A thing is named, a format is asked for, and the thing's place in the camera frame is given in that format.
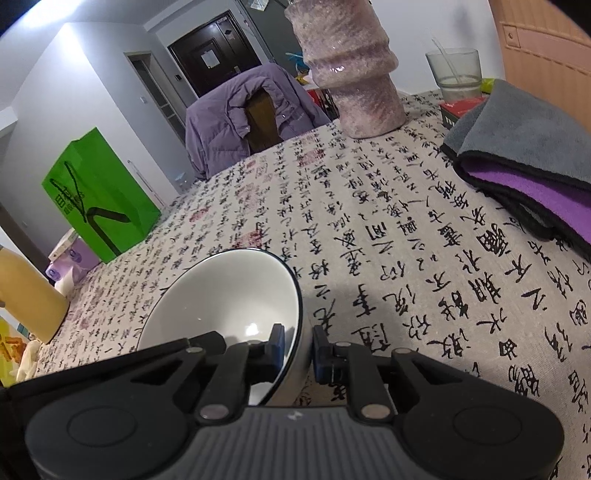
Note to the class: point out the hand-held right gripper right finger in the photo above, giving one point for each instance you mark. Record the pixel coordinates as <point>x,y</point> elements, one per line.
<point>318,355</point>

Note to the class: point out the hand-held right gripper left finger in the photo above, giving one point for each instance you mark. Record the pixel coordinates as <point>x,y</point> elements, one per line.
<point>277,353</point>

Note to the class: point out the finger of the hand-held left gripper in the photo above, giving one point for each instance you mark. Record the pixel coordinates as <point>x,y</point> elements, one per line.
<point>115,367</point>

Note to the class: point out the white bowl with black rim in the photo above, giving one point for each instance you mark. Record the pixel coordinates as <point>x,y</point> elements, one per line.
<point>221,300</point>

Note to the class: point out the white rubber gloves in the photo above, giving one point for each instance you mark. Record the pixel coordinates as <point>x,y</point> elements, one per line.
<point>27,360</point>

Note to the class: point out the yellow-green snack box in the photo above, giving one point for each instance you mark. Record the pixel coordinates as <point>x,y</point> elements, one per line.
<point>7,350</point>

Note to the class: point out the yellow thermos jug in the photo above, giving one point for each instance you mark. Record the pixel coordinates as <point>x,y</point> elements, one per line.
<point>27,295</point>

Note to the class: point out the purple tissue pack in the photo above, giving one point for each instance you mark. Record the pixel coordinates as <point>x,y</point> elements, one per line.
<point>76,258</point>

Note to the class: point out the white flat box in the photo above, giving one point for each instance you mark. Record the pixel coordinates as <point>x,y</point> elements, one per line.
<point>62,242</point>

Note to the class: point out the calligraphy printed tablecloth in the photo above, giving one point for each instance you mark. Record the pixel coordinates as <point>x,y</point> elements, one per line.
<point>415,230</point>

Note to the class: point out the green paper bag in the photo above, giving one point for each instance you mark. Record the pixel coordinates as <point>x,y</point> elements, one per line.
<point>106,184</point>

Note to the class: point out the wooden chair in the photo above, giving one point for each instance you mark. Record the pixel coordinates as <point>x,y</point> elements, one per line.
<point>263,120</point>

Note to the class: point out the purple padded jacket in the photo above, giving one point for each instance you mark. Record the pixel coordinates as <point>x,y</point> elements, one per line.
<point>212,124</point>

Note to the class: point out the grey inner doorway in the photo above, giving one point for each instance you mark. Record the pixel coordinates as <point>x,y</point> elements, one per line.
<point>152,92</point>

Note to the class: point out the red box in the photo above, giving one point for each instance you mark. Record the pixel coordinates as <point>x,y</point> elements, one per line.
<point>455,110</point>

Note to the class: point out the pink textured vase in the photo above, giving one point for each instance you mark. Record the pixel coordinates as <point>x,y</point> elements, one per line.
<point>360,69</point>

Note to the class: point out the blue and white plastic bags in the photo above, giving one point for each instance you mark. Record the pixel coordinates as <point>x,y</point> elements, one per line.
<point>295,62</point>

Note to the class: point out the grey and purple cloth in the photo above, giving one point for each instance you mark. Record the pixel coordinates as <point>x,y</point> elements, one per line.
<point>508,120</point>

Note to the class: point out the dark entrance door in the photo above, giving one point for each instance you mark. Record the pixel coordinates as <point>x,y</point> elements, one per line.
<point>198,60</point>

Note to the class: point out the clear glass cup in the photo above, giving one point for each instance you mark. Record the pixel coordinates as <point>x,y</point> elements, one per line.
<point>457,69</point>

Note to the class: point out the lime green packet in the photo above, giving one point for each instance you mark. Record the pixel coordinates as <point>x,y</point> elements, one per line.
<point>488,84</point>

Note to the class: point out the grey refrigerator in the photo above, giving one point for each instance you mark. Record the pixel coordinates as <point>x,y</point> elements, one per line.
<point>272,27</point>

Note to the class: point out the clear drinking straw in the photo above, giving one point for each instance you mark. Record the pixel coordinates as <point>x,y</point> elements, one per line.
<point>441,50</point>

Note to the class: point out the pink hard case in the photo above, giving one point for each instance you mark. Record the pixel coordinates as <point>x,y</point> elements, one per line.
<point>545,55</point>

